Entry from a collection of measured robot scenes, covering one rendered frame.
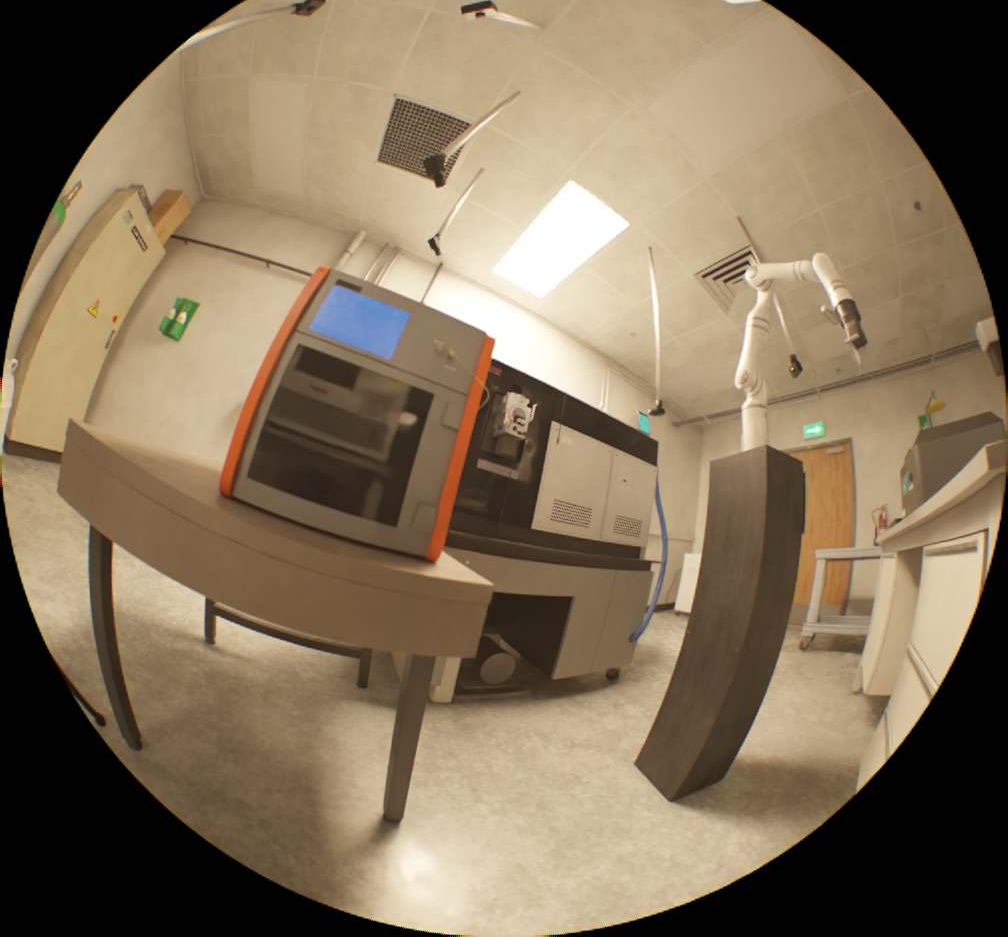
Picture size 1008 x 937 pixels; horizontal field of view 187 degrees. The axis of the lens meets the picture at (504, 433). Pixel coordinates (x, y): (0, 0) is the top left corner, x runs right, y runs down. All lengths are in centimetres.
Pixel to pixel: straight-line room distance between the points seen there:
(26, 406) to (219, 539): 261
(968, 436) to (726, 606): 109
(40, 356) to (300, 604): 269
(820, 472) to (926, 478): 317
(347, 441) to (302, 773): 87
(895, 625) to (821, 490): 291
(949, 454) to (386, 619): 157
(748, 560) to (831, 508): 347
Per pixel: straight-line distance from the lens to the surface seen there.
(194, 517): 44
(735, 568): 94
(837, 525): 431
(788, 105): 227
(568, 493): 137
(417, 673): 56
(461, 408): 51
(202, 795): 94
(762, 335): 122
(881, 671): 179
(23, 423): 295
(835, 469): 442
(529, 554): 122
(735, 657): 94
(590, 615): 150
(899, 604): 173
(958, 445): 144
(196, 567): 46
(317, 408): 49
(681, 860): 105
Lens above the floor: 80
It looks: 17 degrees up
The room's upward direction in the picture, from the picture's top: 13 degrees clockwise
